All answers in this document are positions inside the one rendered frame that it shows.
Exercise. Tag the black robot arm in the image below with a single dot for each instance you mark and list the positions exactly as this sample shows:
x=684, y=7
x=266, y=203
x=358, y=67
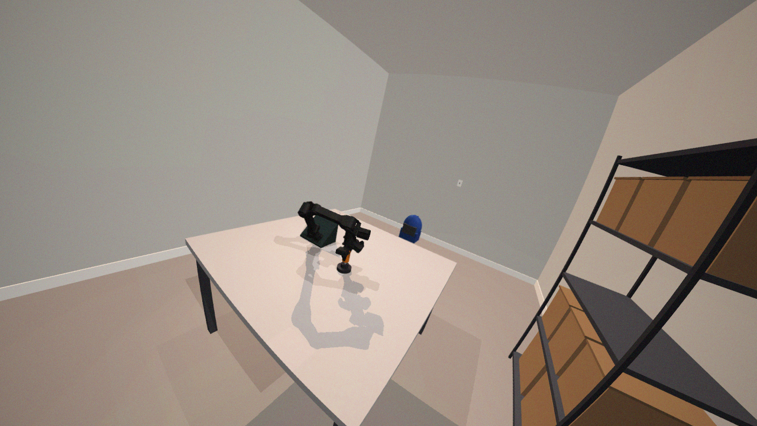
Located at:
x=346, y=222

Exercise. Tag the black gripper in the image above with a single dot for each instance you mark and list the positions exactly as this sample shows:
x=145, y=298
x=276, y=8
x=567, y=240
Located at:
x=344, y=251

